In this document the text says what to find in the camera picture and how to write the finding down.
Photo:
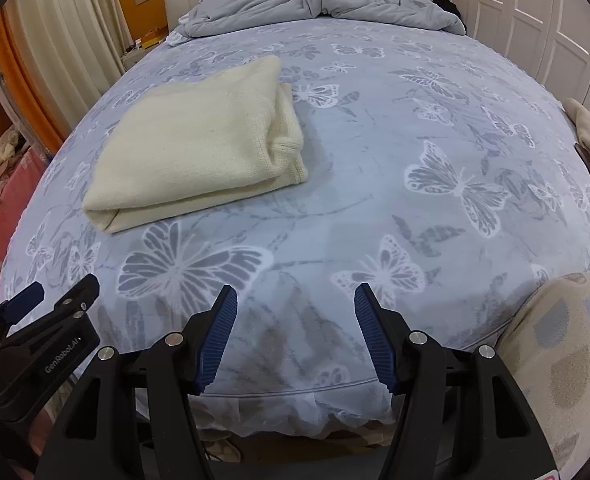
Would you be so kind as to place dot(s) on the person's patterned trouser leg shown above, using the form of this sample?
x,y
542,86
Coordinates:
x,y
560,360

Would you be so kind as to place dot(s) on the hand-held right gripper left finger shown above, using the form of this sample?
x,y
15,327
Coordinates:
x,y
217,340

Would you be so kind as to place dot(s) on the bed with butterfly print sheet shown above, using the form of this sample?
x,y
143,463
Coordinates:
x,y
375,185

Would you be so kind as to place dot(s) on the white wardrobe doors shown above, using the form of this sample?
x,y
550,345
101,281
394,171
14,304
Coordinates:
x,y
525,10

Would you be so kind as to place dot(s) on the black cloth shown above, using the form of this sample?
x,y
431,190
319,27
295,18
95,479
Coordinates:
x,y
447,7

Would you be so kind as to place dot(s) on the crumpled beige cloth pile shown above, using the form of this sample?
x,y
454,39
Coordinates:
x,y
7,150

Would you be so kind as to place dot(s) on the grey duvet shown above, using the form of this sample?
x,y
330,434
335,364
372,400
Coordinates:
x,y
320,0

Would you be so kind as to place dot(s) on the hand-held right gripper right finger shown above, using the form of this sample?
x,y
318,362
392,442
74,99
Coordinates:
x,y
375,340

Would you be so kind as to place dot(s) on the pink floral blanket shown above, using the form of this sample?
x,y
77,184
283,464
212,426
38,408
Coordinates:
x,y
10,200

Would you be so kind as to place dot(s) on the orange curtain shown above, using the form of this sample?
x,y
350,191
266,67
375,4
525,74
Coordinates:
x,y
5,85

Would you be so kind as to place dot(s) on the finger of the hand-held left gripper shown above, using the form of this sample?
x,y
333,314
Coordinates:
x,y
77,300
25,300

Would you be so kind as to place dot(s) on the cluttered bedside table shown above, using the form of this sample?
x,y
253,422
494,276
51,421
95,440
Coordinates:
x,y
135,57

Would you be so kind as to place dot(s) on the cream knit cardigan sweater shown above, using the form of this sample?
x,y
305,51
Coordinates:
x,y
190,150

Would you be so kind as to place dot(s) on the cream curtain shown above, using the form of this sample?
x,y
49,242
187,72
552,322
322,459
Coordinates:
x,y
60,60

